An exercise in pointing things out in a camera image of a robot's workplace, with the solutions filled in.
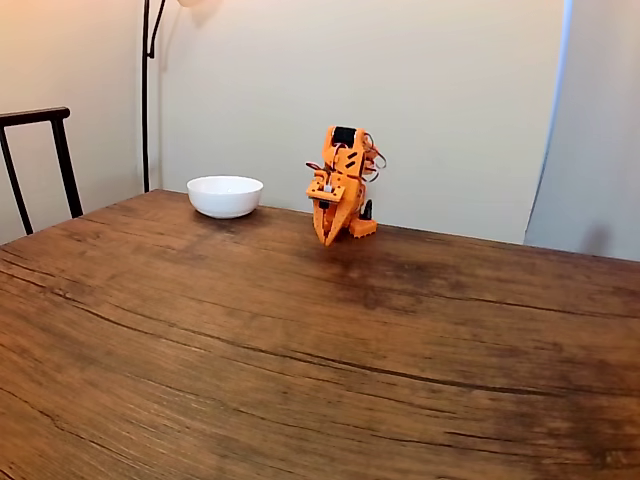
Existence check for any black floor lamp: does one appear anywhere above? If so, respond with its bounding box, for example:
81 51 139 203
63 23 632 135
141 0 224 194

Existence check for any black wooden chair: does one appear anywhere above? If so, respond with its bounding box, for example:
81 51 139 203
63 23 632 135
0 106 85 236

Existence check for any black camera cable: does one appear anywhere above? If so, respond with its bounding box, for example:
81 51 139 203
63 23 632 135
362 132 388 184

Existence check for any white bowl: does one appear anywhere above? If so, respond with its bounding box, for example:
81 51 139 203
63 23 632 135
186 174 264 220

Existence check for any pale curtain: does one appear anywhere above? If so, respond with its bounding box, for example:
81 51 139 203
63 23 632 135
523 0 640 262

